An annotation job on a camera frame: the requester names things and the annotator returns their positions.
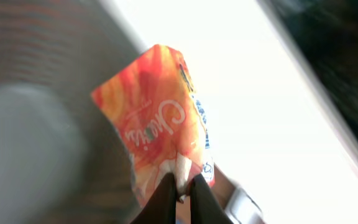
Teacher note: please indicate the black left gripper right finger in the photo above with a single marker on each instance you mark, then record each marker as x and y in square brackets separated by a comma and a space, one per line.
[204, 207]

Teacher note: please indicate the grey plastic basket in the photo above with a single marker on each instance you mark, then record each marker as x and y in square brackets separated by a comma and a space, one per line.
[61, 160]

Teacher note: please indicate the orange tissue pack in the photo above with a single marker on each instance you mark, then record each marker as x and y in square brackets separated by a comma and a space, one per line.
[153, 106]

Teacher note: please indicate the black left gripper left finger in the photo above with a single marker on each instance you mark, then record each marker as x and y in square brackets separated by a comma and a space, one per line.
[161, 207]

